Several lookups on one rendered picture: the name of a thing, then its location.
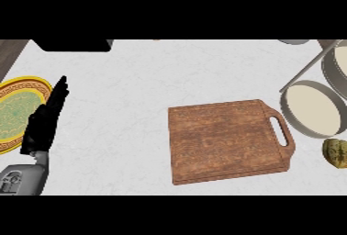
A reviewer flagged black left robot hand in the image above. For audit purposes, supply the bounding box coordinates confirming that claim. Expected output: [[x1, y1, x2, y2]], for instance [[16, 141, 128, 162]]
[[19, 75, 71, 156]]

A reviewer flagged brown wooden cutting board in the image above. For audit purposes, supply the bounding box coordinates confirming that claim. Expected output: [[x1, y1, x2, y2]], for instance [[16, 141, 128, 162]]
[[167, 98, 297, 186]]

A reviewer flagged yellow and green patterned plate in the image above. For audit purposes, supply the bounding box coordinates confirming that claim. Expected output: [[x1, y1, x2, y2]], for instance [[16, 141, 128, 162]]
[[0, 75, 55, 155]]

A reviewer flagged dark wooden panel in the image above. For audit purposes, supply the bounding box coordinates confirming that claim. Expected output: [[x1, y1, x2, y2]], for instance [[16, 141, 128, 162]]
[[0, 39, 31, 83]]

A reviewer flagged black appliance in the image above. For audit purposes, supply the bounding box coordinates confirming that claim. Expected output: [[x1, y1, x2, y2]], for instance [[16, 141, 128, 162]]
[[32, 39, 115, 53]]

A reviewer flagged grey round object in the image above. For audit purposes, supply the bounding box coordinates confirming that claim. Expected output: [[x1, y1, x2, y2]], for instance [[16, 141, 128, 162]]
[[276, 39, 312, 46]]

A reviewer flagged green and yellow squash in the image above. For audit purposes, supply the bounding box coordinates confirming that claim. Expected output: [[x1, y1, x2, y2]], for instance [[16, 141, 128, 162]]
[[322, 138, 347, 170]]

